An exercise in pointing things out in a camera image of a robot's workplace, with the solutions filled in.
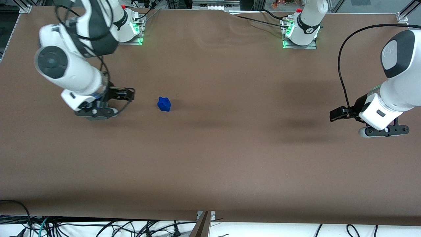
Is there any small blue plastic part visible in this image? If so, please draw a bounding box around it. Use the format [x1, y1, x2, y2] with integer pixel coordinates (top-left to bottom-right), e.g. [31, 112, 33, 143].
[157, 96, 171, 112]

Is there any brown table cover sheet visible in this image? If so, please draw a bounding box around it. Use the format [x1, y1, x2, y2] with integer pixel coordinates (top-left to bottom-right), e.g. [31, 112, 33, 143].
[0, 6, 421, 226]

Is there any grey equipment box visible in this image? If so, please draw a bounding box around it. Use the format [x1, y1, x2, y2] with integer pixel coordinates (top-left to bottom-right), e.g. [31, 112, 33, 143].
[192, 0, 241, 10]

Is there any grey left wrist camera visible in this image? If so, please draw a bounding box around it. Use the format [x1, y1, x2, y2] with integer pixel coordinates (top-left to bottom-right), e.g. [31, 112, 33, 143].
[358, 124, 410, 138]

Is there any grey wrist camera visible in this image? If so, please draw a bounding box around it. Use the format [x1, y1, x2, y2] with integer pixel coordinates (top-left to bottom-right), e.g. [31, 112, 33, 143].
[74, 107, 119, 121]
[358, 124, 410, 138]

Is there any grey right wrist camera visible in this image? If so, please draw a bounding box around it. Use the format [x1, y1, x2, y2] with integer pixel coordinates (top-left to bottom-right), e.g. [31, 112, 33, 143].
[74, 107, 119, 121]

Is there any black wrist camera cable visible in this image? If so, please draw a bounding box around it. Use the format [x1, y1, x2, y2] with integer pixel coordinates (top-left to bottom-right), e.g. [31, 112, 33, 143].
[54, 0, 135, 116]
[338, 24, 421, 111]

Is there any black arm base cable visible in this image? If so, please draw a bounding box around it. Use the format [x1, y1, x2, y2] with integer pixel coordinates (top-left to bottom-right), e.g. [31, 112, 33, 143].
[133, 0, 161, 20]

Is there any black cable on sheet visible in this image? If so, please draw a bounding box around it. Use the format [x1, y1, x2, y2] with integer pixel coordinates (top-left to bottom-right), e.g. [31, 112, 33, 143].
[261, 9, 290, 20]
[230, 14, 291, 28]

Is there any teal floor cable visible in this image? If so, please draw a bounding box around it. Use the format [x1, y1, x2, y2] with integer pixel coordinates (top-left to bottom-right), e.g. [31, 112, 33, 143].
[38, 217, 50, 237]

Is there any dark table support post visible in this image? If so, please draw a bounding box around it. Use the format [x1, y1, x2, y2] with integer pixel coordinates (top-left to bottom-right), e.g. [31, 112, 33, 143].
[188, 211, 211, 237]

